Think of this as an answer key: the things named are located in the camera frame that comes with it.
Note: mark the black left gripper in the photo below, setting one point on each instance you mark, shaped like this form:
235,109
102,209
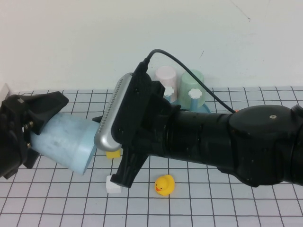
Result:
11,137

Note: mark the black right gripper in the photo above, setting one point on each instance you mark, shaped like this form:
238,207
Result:
146,118

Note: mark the light blue plastic cup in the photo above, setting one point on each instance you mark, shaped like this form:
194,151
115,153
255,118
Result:
66,142

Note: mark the pale pink plastic cup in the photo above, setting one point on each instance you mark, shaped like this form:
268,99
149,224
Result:
165,75

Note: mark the pale green plastic cup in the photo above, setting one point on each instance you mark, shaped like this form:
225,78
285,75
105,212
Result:
187,89

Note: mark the blue cup stand with pegs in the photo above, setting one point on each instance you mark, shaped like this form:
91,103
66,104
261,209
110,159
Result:
195,93

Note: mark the yellow cube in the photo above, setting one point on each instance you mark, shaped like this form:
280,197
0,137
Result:
113,154

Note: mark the white cube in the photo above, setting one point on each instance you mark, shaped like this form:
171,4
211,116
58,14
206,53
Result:
113,189

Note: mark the grey panel at table edge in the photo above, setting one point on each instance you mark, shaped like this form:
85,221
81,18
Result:
3,91

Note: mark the yellow rubber duck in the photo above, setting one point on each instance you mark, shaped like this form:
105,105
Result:
165,185

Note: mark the grid-patterned tablecloth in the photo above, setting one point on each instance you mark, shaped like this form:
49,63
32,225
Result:
213,208

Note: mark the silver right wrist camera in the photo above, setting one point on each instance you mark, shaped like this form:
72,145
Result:
111,118

